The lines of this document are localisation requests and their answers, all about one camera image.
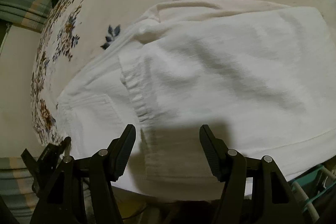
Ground white pants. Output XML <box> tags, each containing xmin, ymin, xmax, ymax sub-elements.
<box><xmin>57</xmin><ymin>0</ymin><xmax>335</xmax><ymax>200</ymax></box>

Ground teal laundry rack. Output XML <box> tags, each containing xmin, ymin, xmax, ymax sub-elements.
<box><xmin>290</xmin><ymin>164</ymin><xmax>335</xmax><ymax>223</ymax></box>

